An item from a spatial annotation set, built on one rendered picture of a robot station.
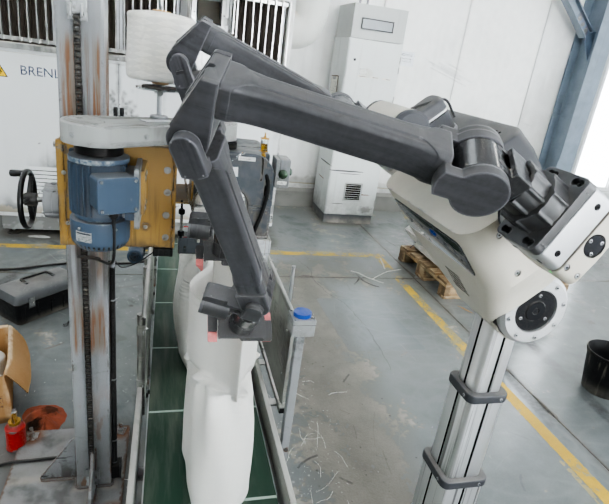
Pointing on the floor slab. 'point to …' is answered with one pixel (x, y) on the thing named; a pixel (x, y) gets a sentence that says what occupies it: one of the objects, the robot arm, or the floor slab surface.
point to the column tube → (94, 83)
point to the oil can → (15, 433)
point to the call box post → (291, 393)
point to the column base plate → (60, 471)
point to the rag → (44, 417)
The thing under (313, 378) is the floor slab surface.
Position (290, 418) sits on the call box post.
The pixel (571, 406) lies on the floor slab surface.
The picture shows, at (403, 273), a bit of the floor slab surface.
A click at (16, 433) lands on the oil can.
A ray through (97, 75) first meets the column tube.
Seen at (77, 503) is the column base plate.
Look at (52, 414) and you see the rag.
